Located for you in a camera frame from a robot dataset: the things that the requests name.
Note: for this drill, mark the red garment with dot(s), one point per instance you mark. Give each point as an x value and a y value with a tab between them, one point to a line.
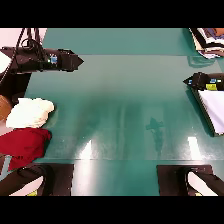
23	145

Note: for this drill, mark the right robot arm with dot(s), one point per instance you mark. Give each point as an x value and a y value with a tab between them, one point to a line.
213	106

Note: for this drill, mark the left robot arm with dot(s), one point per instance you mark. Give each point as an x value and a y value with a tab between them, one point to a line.
28	61

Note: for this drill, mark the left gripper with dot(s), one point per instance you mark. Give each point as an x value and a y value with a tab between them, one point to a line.
69	60

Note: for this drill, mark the white garment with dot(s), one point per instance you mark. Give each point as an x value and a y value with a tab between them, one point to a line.
30	112

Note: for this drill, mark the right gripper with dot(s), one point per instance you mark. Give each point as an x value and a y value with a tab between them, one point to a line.
199	81

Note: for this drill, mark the grey garment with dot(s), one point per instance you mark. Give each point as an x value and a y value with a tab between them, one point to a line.
4	168

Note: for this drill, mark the heap of clothes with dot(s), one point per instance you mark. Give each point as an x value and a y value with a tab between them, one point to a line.
210	41

